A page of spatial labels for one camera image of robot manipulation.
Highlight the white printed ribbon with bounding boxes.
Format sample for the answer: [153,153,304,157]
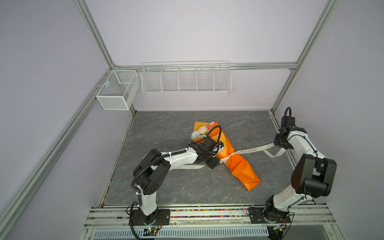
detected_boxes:
[174,143,286,170]

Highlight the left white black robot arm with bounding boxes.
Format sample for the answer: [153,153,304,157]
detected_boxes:
[126,125,225,240]

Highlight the white wire shelf basket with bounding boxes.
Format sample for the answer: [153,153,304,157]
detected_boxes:
[141,61,232,94]

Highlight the white mesh box basket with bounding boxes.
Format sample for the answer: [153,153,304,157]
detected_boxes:
[96,70,140,111]

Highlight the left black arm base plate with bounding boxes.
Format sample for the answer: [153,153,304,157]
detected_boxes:
[130,209,171,226]

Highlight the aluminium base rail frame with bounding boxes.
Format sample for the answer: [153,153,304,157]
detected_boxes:
[80,205,344,240]

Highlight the white slotted cable duct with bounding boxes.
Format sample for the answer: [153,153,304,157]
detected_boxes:
[91,226,270,240]

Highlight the cream fake rose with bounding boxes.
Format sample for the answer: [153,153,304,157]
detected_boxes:
[198,126,209,136]

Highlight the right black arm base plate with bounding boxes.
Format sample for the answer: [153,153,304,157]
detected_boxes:
[247,207,292,224]

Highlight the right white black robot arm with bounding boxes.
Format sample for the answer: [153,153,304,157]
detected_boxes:
[264,107,337,223]

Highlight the white fake rose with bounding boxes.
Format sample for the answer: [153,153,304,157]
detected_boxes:
[191,130,202,140]

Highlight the orange wrapping paper sheet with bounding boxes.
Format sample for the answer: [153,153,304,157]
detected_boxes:
[193,122,261,191]

